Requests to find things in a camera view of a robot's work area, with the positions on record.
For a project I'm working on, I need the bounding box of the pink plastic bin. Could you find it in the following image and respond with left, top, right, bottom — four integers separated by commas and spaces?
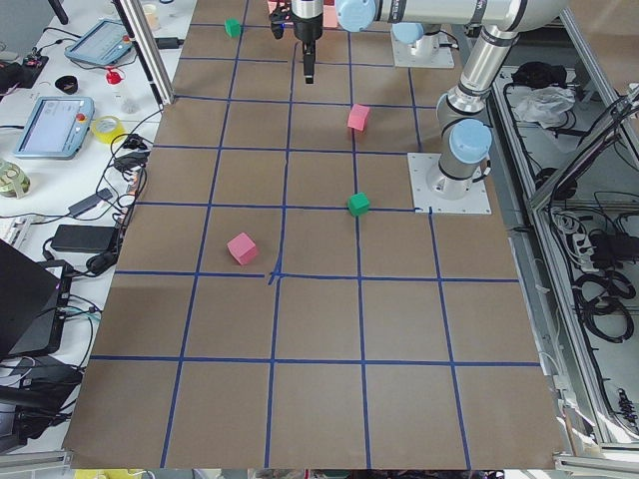
267, 0, 337, 28

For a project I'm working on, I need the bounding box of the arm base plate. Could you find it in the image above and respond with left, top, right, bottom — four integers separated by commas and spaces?
407, 153, 492, 215
390, 30, 456, 69

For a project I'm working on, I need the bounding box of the pink foam cube far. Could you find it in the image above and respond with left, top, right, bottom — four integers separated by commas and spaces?
346, 104, 371, 132

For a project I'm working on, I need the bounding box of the yellow tape roll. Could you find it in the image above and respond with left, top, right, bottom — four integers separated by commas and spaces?
90, 116, 127, 144

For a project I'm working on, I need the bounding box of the pink foam cube near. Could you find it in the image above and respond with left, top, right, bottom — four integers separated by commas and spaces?
227, 233, 259, 265

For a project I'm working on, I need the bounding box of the green foam cube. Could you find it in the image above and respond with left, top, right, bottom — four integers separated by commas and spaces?
346, 192, 370, 218
224, 18, 242, 38

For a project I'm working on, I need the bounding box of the white crumpled cloth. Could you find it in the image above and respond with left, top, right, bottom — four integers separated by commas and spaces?
513, 86, 575, 129

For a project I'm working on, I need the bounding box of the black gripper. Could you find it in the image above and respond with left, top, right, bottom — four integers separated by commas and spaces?
269, 0, 323, 85

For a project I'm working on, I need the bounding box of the aluminium frame post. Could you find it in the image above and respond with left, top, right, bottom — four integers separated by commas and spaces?
112, 0, 175, 107

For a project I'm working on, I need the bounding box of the pink foam cube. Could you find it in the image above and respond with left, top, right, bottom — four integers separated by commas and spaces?
346, 104, 371, 132
227, 233, 259, 265

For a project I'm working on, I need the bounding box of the black small bowl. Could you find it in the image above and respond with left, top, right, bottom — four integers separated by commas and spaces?
54, 75, 79, 95

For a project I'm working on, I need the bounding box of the black coiled cable bundle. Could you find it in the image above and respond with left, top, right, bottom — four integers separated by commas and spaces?
573, 273, 636, 345

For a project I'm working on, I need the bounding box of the green foam cube far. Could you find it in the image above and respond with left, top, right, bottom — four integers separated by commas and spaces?
224, 18, 242, 38

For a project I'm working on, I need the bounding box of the black laptop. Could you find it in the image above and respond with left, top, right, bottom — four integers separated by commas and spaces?
1, 241, 72, 359

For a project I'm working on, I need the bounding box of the black power adapter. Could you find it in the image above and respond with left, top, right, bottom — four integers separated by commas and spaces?
51, 225, 116, 253

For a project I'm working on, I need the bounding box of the blue teach pendant lower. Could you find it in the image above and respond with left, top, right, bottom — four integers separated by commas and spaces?
13, 97, 95, 160

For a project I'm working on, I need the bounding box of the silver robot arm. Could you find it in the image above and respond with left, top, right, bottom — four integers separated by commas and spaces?
334, 0, 568, 201
391, 22, 441, 56

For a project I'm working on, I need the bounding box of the green foam cube centre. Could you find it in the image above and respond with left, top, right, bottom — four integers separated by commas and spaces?
346, 192, 370, 218

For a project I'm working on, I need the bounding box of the blue teach pendant upper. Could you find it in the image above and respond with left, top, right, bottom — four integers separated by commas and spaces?
65, 19, 132, 67

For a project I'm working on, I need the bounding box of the blue teach pendant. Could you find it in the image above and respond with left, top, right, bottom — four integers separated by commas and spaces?
65, 19, 132, 67
13, 97, 95, 160

